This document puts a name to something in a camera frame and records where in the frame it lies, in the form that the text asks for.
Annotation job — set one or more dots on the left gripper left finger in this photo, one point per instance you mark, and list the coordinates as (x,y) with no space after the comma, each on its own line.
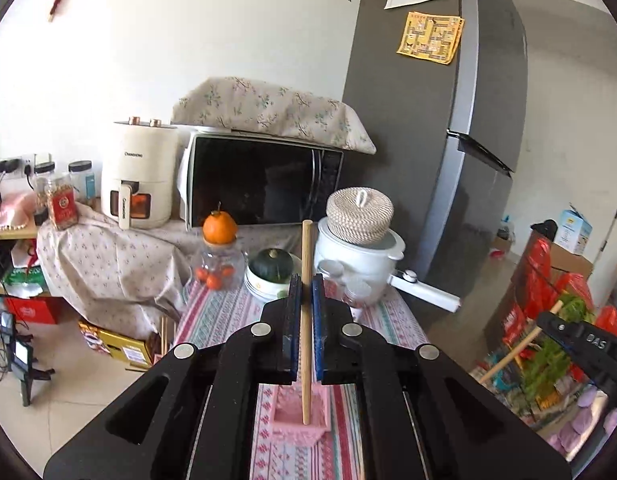
(191,416)

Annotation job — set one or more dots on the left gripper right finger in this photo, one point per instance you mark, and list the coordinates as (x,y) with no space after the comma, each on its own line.
(421,415)

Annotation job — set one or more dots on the wooden chopstick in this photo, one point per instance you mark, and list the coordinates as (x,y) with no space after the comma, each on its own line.
(306,346)
(513,353)

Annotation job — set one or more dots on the pink perforated utensil holder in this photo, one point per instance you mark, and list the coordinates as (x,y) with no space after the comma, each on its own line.
(287,415)

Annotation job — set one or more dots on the green leafy vegetables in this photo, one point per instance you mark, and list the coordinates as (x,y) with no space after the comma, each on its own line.
(550,362)

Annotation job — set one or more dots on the yellow cardboard box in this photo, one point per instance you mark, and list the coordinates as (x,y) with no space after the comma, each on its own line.
(132,352)

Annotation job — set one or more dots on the patterned red green tablecloth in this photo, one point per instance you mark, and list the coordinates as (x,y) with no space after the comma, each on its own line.
(213,315)

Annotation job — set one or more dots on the brown cardboard box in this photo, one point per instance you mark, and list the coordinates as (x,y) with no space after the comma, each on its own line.
(551,260)

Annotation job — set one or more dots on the floral cloth on side table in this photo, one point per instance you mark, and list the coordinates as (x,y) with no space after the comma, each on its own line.
(120,280)

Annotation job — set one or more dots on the clear jar with tangerines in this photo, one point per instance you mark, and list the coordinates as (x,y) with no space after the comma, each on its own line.
(219,267)

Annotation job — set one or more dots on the white bowl with squash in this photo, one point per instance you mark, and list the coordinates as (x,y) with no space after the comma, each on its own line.
(269,273)

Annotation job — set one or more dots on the white rice cooker pot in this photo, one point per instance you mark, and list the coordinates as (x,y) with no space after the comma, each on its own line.
(376,266)

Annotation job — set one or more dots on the red box on floor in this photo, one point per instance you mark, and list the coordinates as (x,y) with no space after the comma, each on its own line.
(38,310)

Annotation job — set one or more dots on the large orange fruit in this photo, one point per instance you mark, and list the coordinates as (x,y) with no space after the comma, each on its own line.
(219,228)

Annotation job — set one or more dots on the woven basket lid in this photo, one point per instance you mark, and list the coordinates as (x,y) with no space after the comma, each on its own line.
(359,216)

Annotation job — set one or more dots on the black microwave oven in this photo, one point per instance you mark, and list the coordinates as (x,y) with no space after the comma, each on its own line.
(258,180)

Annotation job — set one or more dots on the cream air fryer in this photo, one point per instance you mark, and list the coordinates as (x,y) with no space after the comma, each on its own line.
(137,180)

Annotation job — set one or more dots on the red label snack jar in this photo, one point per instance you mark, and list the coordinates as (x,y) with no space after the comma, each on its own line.
(61,202)

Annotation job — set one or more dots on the grey refrigerator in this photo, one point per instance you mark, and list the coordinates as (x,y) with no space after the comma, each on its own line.
(448,137)

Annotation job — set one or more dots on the floral cloth on microwave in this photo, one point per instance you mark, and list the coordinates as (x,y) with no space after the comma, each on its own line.
(242,104)

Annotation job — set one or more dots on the yellow paper on fridge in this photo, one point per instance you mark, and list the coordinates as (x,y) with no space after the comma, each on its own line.
(430,37)

